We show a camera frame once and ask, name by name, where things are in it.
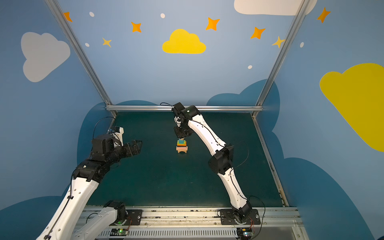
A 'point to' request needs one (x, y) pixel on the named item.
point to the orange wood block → (181, 145)
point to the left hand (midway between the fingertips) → (136, 142)
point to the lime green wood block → (184, 142)
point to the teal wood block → (181, 141)
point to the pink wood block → (181, 148)
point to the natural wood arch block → (179, 150)
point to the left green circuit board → (119, 232)
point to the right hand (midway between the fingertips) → (182, 134)
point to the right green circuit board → (248, 234)
